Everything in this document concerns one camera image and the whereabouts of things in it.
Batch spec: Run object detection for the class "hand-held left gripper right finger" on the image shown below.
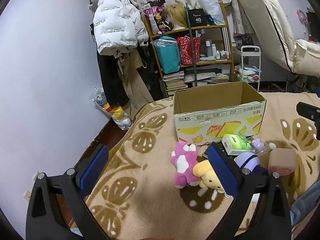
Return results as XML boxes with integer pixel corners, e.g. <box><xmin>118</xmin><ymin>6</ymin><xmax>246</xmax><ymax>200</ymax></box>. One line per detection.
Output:
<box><xmin>206</xmin><ymin>142</ymin><xmax>293</xmax><ymax>240</ymax></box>

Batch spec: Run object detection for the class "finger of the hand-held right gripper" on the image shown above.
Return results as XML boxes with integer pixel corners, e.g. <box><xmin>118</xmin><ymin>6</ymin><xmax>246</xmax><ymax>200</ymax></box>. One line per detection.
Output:
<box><xmin>296</xmin><ymin>102</ymin><xmax>320</xmax><ymax>140</ymax></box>

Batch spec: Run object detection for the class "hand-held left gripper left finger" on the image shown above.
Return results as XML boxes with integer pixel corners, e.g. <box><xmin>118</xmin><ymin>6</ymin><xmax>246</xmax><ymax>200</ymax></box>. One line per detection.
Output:
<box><xmin>26</xmin><ymin>144</ymin><xmax>112</xmax><ymax>240</ymax></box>

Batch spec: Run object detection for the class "yellow plush toy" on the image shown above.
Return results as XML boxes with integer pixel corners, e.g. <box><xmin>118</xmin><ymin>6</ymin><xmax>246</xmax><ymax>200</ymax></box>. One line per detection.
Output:
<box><xmin>192</xmin><ymin>160</ymin><xmax>227</xmax><ymax>193</ymax></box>

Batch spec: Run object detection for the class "dark purple plush doll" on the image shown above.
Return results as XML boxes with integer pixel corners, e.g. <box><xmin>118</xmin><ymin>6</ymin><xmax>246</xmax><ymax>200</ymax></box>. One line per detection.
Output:
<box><xmin>235</xmin><ymin>152</ymin><xmax>269</xmax><ymax>177</ymax></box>

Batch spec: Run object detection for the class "green tissue pack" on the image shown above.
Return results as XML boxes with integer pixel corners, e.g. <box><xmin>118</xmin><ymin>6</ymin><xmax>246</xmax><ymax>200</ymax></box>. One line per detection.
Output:
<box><xmin>221</xmin><ymin>133</ymin><xmax>253</xmax><ymax>155</ymax></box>

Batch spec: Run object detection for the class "pink plush bear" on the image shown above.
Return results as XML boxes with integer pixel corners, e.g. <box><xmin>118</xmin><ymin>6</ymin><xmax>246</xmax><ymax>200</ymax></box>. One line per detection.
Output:
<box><xmin>171</xmin><ymin>141</ymin><xmax>200</xmax><ymax>189</ymax></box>

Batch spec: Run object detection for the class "clear packet with purple toy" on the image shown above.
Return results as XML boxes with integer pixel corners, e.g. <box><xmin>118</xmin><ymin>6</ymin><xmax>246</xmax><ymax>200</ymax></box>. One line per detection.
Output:
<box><xmin>250</xmin><ymin>138</ymin><xmax>275</xmax><ymax>157</ymax></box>

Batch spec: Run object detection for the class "printed cardboard box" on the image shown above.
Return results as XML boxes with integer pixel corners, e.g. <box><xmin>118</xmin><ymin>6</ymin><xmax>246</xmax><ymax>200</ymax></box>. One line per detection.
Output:
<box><xmin>173</xmin><ymin>81</ymin><xmax>267</xmax><ymax>147</ymax></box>

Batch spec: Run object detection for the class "plastic bag of toys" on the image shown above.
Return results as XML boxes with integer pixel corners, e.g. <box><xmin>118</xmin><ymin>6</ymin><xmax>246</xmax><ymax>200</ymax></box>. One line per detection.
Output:
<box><xmin>91</xmin><ymin>87</ymin><xmax>132</xmax><ymax>130</ymax></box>

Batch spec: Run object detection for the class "white duvet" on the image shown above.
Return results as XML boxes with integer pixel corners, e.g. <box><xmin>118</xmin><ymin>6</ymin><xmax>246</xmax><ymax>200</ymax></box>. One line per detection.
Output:
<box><xmin>292</xmin><ymin>39</ymin><xmax>320</xmax><ymax>78</ymax></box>

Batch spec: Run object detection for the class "beige patterned blanket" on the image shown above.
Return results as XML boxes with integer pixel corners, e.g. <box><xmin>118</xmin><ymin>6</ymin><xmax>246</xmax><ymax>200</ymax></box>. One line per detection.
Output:
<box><xmin>85</xmin><ymin>92</ymin><xmax>320</xmax><ymax>240</ymax></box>

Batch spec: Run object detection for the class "beige hanging garment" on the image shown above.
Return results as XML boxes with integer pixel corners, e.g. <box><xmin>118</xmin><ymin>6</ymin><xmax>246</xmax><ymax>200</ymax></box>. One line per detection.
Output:
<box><xmin>114</xmin><ymin>47</ymin><xmax>154</xmax><ymax>120</ymax></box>

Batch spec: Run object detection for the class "black coat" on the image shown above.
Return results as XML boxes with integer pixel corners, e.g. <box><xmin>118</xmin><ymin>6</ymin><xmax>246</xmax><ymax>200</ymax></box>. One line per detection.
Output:
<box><xmin>97</xmin><ymin>52</ymin><xmax>130</xmax><ymax>107</ymax></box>

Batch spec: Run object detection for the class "white trolley cart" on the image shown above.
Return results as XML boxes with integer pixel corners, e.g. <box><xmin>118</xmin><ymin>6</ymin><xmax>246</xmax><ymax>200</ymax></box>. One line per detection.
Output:
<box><xmin>234</xmin><ymin>45</ymin><xmax>262</xmax><ymax>92</ymax></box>

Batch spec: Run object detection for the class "person's leg in jeans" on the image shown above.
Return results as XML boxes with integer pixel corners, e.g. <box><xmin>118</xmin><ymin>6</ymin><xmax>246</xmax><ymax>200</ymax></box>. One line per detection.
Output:
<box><xmin>290</xmin><ymin>186</ymin><xmax>320</xmax><ymax>227</ymax></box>

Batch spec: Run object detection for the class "pile of papers and booklets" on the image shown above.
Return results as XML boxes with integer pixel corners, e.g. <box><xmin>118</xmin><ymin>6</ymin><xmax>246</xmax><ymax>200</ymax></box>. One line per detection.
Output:
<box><xmin>185</xmin><ymin>66</ymin><xmax>230</xmax><ymax>83</ymax></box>

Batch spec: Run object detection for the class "pink round fan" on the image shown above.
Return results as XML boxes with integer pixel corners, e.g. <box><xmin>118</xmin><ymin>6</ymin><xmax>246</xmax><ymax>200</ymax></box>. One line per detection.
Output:
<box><xmin>296</xmin><ymin>9</ymin><xmax>309</xmax><ymax>29</ymax></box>

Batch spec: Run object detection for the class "stack of books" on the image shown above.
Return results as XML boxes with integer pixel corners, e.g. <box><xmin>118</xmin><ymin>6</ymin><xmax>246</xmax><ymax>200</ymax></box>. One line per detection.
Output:
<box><xmin>162</xmin><ymin>71</ymin><xmax>187</xmax><ymax>97</ymax></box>

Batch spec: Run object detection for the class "white mattress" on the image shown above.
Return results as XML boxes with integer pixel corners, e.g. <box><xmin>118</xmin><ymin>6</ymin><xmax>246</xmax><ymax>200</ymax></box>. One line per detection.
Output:
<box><xmin>236</xmin><ymin>0</ymin><xmax>298</xmax><ymax>74</ymax></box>

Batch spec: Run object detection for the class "group of white bottles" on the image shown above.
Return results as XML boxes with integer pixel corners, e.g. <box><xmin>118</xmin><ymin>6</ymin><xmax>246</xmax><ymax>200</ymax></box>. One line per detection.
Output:
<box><xmin>205</xmin><ymin>40</ymin><xmax>230</xmax><ymax>60</ymax></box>

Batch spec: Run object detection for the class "green pole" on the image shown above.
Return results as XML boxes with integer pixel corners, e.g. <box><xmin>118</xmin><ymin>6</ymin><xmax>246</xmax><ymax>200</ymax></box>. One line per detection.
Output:
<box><xmin>184</xmin><ymin>2</ymin><xmax>198</xmax><ymax>88</ymax></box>

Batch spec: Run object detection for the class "teal bag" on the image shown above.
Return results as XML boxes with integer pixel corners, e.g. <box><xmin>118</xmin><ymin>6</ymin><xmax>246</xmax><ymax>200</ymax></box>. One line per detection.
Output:
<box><xmin>152</xmin><ymin>35</ymin><xmax>182</xmax><ymax>74</ymax></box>

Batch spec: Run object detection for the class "red gift bag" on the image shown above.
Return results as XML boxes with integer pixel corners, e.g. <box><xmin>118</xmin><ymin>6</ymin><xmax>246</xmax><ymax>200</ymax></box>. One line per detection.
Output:
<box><xmin>176</xmin><ymin>36</ymin><xmax>202</xmax><ymax>65</ymax></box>

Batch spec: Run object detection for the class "wooden shelf unit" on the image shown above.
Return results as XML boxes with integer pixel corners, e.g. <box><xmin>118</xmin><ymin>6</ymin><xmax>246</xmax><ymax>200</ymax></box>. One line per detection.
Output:
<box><xmin>144</xmin><ymin>1</ymin><xmax>235</xmax><ymax>98</ymax></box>

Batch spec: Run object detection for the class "white puffer jacket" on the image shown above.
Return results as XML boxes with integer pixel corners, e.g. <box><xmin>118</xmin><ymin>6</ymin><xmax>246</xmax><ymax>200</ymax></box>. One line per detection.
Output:
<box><xmin>93</xmin><ymin>0</ymin><xmax>150</xmax><ymax>55</ymax></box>

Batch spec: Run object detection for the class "clear plastic bag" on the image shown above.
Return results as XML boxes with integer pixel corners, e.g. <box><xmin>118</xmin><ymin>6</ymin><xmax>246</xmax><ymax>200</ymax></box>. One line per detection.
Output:
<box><xmin>197</xmin><ymin>0</ymin><xmax>225</xmax><ymax>25</ymax></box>

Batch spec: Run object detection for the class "black box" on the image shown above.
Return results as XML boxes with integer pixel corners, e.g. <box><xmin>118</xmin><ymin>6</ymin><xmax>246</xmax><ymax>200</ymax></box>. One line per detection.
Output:
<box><xmin>187</xmin><ymin>8</ymin><xmax>209</xmax><ymax>27</ymax></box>

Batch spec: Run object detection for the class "purple and black printed bag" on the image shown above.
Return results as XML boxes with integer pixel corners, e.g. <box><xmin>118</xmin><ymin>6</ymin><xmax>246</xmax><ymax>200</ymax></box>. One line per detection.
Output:
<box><xmin>142</xmin><ymin>0</ymin><xmax>173</xmax><ymax>34</ymax></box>

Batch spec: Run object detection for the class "blonde wig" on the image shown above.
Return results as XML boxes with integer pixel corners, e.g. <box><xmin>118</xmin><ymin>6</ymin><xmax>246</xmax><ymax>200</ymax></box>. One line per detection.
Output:
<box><xmin>165</xmin><ymin>4</ymin><xmax>190</xmax><ymax>29</ymax></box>

